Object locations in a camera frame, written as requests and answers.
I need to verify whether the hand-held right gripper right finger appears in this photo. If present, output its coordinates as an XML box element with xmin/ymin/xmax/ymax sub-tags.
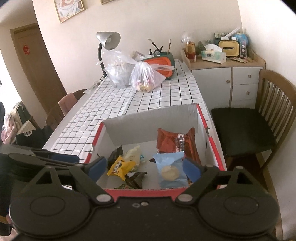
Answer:
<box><xmin>175</xmin><ymin>157</ymin><xmax>269</xmax><ymax>206</ymax></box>

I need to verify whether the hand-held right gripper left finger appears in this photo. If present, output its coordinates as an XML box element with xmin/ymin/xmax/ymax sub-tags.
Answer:
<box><xmin>21</xmin><ymin>156</ymin><xmax>115</xmax><ymax>206</ymax></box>

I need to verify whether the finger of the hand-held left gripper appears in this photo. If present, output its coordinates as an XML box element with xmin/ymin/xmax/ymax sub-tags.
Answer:
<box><xmin>0</xmin><ymin>145</ymin><xmax>80</xmax><ymax>164</ymax></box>
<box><xmin>35</xmin><ymin>159</ymin><xmax>90</xmax><ymax>176</ymax></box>

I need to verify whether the dark brown snack packet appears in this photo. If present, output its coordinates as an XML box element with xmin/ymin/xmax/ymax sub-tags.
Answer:
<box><xmin>125</xmin><ymin>171</ymin><xmax>148</xmax><ymax>189</ymax></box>
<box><xmin>107</xmin><ymin>146</ymin><xmax>124</xmax><ymax>167</ymax></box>

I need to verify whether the light blue cookie packet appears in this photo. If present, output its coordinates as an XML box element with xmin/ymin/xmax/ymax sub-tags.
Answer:
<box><xmin>153</xmin><ymin>151</ymin><xmax>189</xmax><ymax>189</ymax></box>

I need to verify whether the pale yellow snack packet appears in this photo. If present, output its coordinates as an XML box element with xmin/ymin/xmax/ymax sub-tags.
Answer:
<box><xmin>122</xmin><ymin>145</ymin><xmax>142</xmax><ymax>172</ymax></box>

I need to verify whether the reddish brown snack bag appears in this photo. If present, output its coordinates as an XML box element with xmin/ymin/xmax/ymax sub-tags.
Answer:
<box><xmin>156</xmin><ymin>127</ymin><xmax>202</xmax><ymax>165</ymax></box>

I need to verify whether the red cardboard box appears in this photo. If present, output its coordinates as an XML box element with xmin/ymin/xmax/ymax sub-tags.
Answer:
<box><xmin>85</xmin><ymin>103</ymin><xmax>227</xmax><ymax>191</ymax></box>

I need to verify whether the black bag with white logo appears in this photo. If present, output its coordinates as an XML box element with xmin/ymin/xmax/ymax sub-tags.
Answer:
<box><xmin>15</xmin><ymin>125</ymin><xmax>55</xmax><ymax>151</ymax></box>

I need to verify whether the brown wooden chair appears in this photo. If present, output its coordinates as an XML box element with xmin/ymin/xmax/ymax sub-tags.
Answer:
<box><xmin>45</xmin><ymin>89</ymin><xmax>87</xmax><ymax>131</ymax></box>

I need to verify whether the pink cloth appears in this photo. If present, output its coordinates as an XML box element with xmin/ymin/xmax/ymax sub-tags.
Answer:
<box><xmin>58</xmin><ymin>92</ymin><xmax>78</xmax><ymax>116</ymax></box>

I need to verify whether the wooden chair with dark seat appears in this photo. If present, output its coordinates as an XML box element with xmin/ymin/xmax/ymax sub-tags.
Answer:
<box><xmin>211</xmin><ymin>69</ymin><xmax>296</xmax><ymax>241</ymax></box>

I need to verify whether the black checked white tablecloth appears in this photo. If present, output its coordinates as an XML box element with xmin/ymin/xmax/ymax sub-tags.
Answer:
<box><xmin>43</xmin><ymin>59</ymin><xmax>211</xmax><ymax>152</ymax></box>

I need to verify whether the white wooden cabinet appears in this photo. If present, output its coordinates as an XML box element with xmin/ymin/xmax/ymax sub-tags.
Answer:
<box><xmin>180</xmin><ymin>50</ymin><xmax>266</xmax><ymax>108</ymax></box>

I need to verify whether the brown wooden door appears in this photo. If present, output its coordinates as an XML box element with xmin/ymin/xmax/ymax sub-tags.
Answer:
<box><xmin>10</xmin><ymin>23</ymin><xmax>67</xmax><ymax>116</ymax></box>

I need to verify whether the large clear plastic bag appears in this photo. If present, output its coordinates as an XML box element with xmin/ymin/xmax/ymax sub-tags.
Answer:
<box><xmin>104</xmin><ymin>51</ymin><xmax>137</xmax><ymax>87</ymax></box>

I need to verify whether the small clear plastic bag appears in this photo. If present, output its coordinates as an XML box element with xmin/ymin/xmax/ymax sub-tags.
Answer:
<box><xmin>129</xmin><ymin>61</ymin><xmax>175</xmax><ymax>93</ymax></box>

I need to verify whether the orange lidded container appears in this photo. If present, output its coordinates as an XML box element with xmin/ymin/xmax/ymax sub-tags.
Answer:
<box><xmin>142</xmin><ymin>52</ymin><xmax>175</xmax><ymax>80</ymax></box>

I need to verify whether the green tissue box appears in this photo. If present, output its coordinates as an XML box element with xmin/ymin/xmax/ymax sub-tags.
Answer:
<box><xmin>201</xmin><ymin>44</ymin><xmax>226</xmax><ymax>64</ymax></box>

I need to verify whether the amber glass bottle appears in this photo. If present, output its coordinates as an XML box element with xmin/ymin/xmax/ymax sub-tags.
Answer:
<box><xmin>186</xmin><ymin>40</ymin><xmax>196</xmax><ymax>62</ymax></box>

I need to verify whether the silver desk lamp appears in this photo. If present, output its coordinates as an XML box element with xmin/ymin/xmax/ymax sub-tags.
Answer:
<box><xmin>96</xmin><ymin>31</ymin><xmax>121</xmax><ymax>78</ymax></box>

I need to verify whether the clear glass jar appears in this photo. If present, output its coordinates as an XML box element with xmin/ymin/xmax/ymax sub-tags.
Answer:
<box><xmin>181</xmin><ymin>31</ymin><xmax>196</xmax><ymax>50</ymax></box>

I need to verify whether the blue globe ornament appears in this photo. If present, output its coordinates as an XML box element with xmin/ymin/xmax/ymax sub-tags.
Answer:
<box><xmin>232</xmin><ymin>33</ymin><xmax>251</xmax><ymax>47</ymax></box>

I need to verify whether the white tube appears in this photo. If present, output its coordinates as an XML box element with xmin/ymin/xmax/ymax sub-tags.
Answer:
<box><xmin>221</xmin><ymin>27</ymin><xmax>241</xmax><ymax>37</ymax></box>

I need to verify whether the framed food picture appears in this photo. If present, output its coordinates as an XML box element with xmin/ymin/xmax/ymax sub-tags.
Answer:
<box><xmin>54</xmin><ymin>0</ymin><xmax>86</xmax><ymax>24</ymax></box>

